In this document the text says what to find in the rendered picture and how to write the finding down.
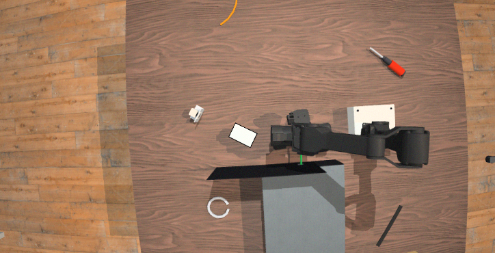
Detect black flat strip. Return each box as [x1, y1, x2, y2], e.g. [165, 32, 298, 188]
[377, 205, 402, 246]

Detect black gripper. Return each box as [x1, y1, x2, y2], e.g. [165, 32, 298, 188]
[273, 123, 332, 150]

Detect red screwdriver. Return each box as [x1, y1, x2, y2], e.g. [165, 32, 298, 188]
[375, 51, 405, 76]

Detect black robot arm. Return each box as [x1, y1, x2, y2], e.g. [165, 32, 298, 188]
[271, 109, 430, 169]

